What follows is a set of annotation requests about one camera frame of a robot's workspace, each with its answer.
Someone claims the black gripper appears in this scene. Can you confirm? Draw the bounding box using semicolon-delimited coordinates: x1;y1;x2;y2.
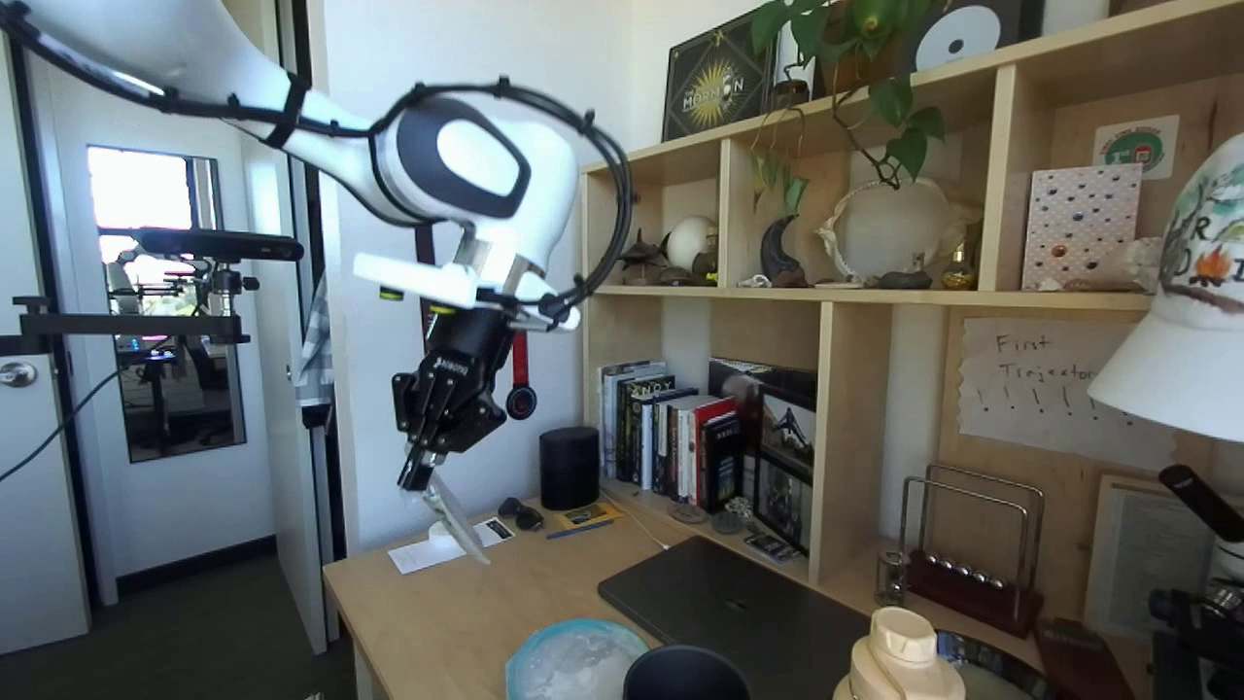
388;303;516;495

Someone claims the black mug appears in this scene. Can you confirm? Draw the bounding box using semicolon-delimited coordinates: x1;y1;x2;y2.
624;641;755;700

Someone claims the black cylinder speaker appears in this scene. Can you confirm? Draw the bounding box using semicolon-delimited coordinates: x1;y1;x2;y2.
537;424;604;514

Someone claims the yellow calculator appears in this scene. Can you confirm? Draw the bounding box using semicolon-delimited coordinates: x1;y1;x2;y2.
545;501;624;544

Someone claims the grey book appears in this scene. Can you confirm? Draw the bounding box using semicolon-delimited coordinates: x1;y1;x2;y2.
594;359;678;486

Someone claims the dark green book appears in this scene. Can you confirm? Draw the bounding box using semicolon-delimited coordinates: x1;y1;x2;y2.
624;374;686;495

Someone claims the pale blue round plate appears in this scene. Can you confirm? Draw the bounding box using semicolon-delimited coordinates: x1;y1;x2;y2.
502;614;652;700

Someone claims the white book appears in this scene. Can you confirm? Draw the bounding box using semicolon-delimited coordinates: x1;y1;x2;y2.
642;390;725;507

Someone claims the white door with window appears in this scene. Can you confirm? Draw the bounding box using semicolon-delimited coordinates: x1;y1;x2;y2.
0;53;304;656

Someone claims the black book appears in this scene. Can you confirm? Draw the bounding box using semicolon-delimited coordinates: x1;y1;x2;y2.
706;408;751;516

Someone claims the dark shark figurine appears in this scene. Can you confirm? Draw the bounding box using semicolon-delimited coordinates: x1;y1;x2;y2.
606;227;678;291

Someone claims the black clamp bar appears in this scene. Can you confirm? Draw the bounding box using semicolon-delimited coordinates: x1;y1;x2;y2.
0;291;255;359

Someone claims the black closed laptop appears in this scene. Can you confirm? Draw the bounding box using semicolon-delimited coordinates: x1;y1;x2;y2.
594;534;874;700

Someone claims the white sphere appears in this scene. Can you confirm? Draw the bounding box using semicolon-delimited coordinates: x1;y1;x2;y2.
667;214;725;281

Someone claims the black framed photo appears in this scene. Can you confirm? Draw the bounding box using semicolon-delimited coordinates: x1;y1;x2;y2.
751;365;822;562

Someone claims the dark crescent sculpture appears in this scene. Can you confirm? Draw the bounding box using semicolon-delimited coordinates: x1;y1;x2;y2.
760;210;817;291

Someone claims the wooden bookshelf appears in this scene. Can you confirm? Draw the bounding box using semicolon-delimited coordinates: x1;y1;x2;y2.
576;0;1244;656

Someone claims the small hourglass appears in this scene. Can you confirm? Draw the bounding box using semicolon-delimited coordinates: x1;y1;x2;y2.
874;540;913;612

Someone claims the dark framed yellow artwork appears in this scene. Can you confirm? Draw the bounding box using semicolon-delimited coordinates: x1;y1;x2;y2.
661;11;782;145

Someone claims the white jaw bone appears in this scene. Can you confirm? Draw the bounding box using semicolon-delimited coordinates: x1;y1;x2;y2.
817;175;980;291

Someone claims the newton cradle toy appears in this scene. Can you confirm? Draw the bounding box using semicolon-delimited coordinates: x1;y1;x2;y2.
892;461;1053;641

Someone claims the small brass ornament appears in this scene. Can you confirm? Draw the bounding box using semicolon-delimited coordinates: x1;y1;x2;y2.
937;229;984;295

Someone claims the brown plant pot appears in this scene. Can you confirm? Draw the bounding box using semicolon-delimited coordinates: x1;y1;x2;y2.
825;36;901;98

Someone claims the green trailing plant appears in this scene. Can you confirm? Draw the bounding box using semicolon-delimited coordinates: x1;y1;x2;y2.
746;0;957;221

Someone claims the handwritten paper note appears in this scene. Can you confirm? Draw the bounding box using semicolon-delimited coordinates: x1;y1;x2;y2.
957;313;1184;474

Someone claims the dark red book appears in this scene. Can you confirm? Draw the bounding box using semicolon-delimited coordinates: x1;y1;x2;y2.
1035;618;1141;700

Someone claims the black picture with white disc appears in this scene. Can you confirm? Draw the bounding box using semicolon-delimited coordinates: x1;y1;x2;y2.
912;0;1050;79

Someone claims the white dotted card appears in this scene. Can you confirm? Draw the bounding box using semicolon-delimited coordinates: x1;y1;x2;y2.
1019;161;1149;295

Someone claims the light framed picture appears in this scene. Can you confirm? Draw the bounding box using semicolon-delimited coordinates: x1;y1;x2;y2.
1081;469;1223;653

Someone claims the white painted lamp shade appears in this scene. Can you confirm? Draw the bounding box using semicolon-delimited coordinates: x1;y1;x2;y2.
1084;131;1244;452

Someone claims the green drawing card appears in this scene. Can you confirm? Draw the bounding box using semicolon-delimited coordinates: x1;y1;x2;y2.
1094;111;1188;183

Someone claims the black microscope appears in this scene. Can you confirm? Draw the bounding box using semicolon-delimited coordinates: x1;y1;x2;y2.
1149;461;1244;700

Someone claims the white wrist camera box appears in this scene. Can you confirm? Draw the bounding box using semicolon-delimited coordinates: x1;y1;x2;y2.
352;249;498;311

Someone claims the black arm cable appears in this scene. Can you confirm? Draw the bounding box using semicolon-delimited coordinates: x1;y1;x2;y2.
0;0;642;330

